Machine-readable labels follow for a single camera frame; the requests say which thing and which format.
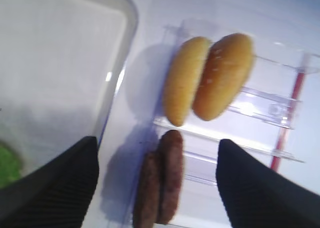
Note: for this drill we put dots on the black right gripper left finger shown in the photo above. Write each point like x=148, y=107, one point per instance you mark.
x=57, y=194

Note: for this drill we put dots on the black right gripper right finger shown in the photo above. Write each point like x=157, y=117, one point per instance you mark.
x=254, y=195

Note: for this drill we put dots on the green lettuce leaf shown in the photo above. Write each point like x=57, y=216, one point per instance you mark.
x=10, y=165

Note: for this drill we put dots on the front brown meat patty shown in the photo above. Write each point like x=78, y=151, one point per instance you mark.
x=146, y=203

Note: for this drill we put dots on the brown meat patty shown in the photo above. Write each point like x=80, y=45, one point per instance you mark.
x=171, y=160
x=146, y=203

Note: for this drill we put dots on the rear brown meat patty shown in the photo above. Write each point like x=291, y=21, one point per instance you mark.
x=171, y=160

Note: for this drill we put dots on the clear acrylic right rack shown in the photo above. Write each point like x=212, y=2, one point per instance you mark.
x=267, y=105

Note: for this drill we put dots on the right sesame bun half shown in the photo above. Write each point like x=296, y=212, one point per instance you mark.
x=228, y=66

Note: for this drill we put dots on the sesame bun half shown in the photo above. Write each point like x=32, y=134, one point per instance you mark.
x=183, y=78
x=228, y=66

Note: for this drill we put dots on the cream metal tray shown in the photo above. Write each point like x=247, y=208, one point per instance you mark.
x=61, y=65

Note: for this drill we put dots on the left sesame bun half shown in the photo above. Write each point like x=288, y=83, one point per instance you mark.
x=183, y=78

